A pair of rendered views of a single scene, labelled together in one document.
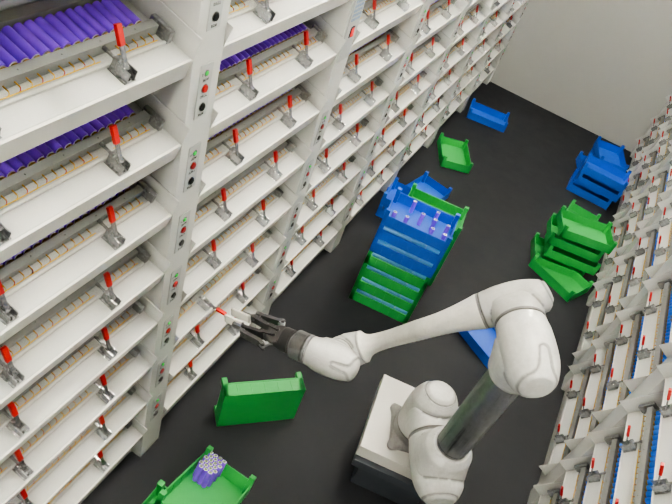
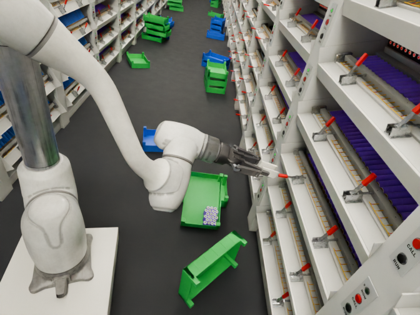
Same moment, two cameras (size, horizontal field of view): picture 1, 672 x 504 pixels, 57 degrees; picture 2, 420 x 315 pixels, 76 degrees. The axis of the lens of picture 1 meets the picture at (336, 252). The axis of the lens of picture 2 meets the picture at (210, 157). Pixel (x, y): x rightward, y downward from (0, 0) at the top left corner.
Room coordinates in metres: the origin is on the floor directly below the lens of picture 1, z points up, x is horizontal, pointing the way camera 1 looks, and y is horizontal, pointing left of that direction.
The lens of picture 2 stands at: (1.92, -0.26, 1.17)
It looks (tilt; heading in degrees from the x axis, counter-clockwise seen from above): 37 degrees down; 159
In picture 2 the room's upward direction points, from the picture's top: 12 degrees clockwise
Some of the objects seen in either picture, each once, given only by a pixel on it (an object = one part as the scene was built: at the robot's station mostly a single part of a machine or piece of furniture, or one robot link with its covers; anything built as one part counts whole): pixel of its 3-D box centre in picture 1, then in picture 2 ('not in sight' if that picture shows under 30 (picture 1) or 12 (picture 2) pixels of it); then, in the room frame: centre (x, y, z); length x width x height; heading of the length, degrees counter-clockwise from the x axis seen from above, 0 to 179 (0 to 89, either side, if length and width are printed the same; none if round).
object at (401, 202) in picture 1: (421, 218); not in sight; (2.22, -0.29, 0.52); 0.30 x 0.20 x 0.08; 84
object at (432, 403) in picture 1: (430, 410); (54, 227); (1.34, -0.49, 0.43); 0.18 x 0.16 x 0.22; 15
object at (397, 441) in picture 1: (415, 423); (62, 262); (1.37, -0.48, 0.29); 0.22 x 0.18 x 0.06; 6
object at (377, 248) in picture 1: (408, 245); not in sight; (2.22, -0.29, 0.36); 0.30 x 0.20 x 0.08; 84
